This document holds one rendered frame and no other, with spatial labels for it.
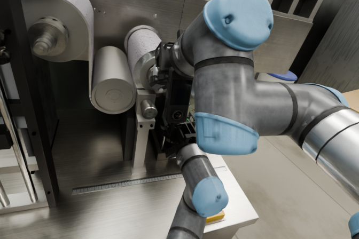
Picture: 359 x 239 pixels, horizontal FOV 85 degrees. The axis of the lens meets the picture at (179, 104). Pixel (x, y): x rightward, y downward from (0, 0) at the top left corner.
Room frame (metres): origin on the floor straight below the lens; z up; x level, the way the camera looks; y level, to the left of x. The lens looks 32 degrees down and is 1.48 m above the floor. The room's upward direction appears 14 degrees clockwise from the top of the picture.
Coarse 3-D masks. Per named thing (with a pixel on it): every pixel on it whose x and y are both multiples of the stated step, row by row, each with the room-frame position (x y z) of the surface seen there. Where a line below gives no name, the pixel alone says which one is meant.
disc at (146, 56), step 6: (144, 54) 0.49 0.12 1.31; (150, 54) 0.49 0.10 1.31; (138, 60) 0.48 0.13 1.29; (144, 60) 0.48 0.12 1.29; (138, 66) 0.48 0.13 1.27; (138, 72) 0.48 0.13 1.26; (138, 78) 0.48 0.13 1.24; (138, 84) 0.48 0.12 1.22; (156, 96) 0.50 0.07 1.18; (162, 96) 0.51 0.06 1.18
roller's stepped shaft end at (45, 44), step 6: (36, 36) 0.33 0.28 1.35; (42, 36) 0.33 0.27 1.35; (48, 36) 0.34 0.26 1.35; (36, 42) 0.31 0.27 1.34; (42, 42) 0.32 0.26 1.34; (48, 42) 0.32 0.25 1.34; (54, 42) 0.34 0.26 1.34; (36, 48) 0.30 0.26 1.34; (42, 48) 0.30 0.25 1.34; (48, 48) 0.32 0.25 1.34; (42, 54) 0.30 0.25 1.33
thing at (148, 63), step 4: (148, 60) 0.49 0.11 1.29; (152, 60) 0.49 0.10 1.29; (144, 64) 0.48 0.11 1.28; (148, 64) 0.49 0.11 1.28; (152, 64) 0.49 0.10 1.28; (144, 68) 0.48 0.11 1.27; (148, 68) 0.49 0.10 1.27; (140, 72) 0.48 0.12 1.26; (144, 72) 0.48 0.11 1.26; (140, 76) 0.48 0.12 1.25; (144, 76) 0.48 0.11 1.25; (140, 80) 0.48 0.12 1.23; (144, 80) 0.48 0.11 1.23; (144, 84) 0.48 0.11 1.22; (148, 84) 0.49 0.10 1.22; (144, 88) 0.48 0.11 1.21; (148, 88) 0.49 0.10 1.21; (152, 88) 0.49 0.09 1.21; (156, 92) 0.50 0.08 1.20; (160, 92) 0.51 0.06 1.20
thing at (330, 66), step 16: (352, 0) 4.14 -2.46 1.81; (336, 16) 4.22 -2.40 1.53; (352, 16) 4.02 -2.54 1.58; (336, 32) 4.10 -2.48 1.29; (352, 32) 3.90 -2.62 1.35; (320, 48) 4.18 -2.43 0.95; (336, 48) 3.97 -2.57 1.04; (352, 48) 3.78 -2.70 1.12; (320, 64) 4.05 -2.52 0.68; (336, 64) 3.84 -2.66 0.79; (352, 64) 3.66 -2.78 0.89; (304, 80) 4.14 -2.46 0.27; (320, 80) 3.91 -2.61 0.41; (336, 80) 3.71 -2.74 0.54; (352, 80) 3.53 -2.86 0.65
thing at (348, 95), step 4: (348, 92) 2.57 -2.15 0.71; (352, 92) 2.61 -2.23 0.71; (356, 92) 2.66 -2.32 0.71; (344, 96) 2.38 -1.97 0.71; (348, 96) 2.42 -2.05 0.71; (352, 96) 2.46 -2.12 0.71; (356, 96) 2.50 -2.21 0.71; (348, 100) 2.26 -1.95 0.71; (352, 100) 2.29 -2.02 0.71; (356, 100) 2.33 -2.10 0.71; (352, 104) 2.17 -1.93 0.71; (356, 104) 2.20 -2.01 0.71; (352, 108) 2.03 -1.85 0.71; (356, 108) 2.07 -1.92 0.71; (356, 112) 1.99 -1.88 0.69
